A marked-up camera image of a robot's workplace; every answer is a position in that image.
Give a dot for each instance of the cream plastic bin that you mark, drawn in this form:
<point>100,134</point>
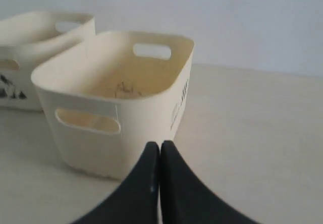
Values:
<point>30,39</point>
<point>106,97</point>

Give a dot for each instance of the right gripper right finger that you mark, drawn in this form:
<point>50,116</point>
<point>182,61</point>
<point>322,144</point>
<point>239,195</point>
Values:
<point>184,198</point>

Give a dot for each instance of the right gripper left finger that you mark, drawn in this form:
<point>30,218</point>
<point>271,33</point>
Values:
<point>135,200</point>

